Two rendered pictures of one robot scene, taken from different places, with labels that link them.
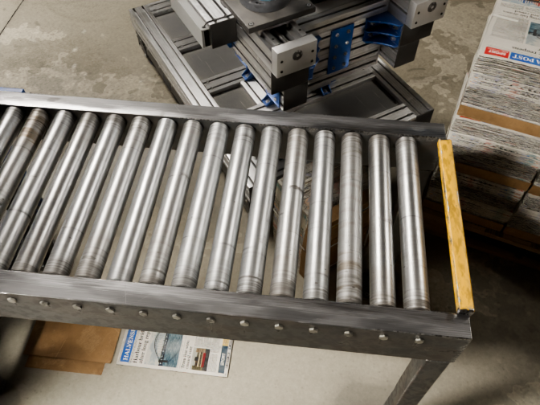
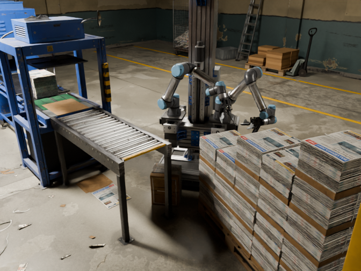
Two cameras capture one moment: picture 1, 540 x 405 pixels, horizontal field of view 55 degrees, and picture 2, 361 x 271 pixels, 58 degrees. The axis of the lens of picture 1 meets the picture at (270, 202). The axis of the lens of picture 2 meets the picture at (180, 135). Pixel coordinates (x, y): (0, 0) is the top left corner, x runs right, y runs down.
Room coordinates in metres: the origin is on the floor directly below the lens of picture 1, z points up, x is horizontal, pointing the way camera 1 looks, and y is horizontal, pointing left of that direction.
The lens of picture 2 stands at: (-0.99, -2.22, 2.06)
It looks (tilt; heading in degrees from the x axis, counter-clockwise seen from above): 24 degrees down; 42
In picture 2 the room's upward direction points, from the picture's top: straight up
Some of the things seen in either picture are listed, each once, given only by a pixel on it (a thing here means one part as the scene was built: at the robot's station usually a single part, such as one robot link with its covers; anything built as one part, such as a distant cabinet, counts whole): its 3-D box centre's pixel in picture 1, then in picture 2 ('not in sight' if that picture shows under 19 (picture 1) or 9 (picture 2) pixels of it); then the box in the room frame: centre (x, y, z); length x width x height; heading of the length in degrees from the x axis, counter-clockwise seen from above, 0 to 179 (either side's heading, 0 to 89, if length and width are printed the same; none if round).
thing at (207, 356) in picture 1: (180, 329); (110, 195); (0.72, 0.31, 0.00); 0.37 x 0.28 x 0.01; 84
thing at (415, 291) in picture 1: (411, 218); (140, 151); (0.65, -0.30, 0.77); 0.47 x 0.05 x 0.05; 174
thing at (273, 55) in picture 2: not in sight; (272, 59); (7.29, 1.82, 0.28); 1.20 x 0.83 x 0.57; 84
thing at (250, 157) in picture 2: not in sight; (268, 154); (1.03, -1.28, 0.95); 0.38 x 0.29 x 0.23; 158
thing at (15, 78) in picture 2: not in sight; (27, 87); (0.94, 2.41, 0.75); 1.53 x 0.64 x 0.10; 84
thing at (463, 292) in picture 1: (454, 217); (144, 151); (0.62, -0.38, 0.81); 0.43 x 0.03 x 0.02; 174
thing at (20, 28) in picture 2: not in sight; (49, 28); (0.82, 1.28, 1.65); 0.60 x 0.45 x 0.20; 174
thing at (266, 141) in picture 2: not in sight; (270, 139); (1.03, -1.28, 1.06); 0.37 x 0.29 x 0.01; 158
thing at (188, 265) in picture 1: (202, 200); (112, 135); (0.69, 0.15, 0.77); 0.47 x 0.05 x 0.05; 174
